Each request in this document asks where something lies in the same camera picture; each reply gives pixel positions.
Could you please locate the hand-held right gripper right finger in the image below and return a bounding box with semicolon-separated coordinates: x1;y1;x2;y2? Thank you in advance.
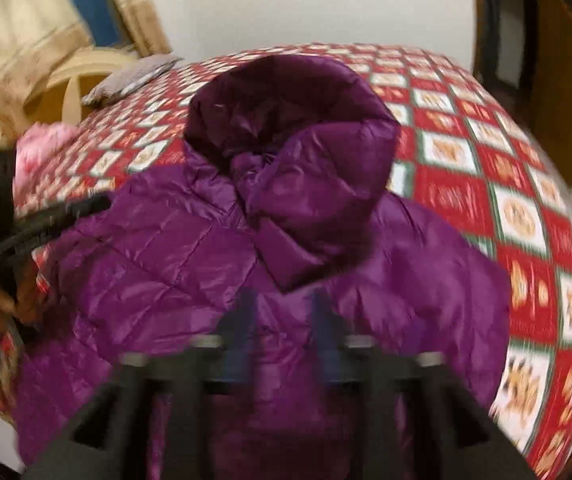
310;287;537;480

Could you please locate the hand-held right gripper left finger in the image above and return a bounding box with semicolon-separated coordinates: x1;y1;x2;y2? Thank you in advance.
21;287;263;480

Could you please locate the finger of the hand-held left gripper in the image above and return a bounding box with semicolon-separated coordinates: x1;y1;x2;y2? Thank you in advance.
13;193;113;257

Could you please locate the purple puffer jacket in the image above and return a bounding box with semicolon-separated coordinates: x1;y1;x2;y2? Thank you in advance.
11;54;512;480

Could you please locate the person's left hand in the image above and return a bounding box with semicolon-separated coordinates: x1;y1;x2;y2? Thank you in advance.
0;260;43;333

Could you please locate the pink floral blanket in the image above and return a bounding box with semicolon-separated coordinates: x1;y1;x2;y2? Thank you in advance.
13;122;83;198

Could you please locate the beige wooden headboard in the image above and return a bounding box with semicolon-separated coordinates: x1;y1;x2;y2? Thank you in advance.
0;47;141;173

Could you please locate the grey striped pillow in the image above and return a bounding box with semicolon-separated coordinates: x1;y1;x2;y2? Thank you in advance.
82;54;185;107

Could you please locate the wide beige curtain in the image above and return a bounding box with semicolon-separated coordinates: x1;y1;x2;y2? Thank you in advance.
0;0;96;128

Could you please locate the window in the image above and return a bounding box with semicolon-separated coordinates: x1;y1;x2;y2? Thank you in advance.
61;0;123;50

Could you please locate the narrow beige curtain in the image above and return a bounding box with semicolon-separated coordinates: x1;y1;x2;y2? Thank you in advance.
100;0;174;60

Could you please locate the bed with red patterned quilt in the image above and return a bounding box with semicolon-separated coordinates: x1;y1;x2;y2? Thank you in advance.
0;42;572;480

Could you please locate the brown wooden door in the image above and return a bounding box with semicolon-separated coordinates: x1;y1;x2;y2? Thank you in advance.
470;0;572;188

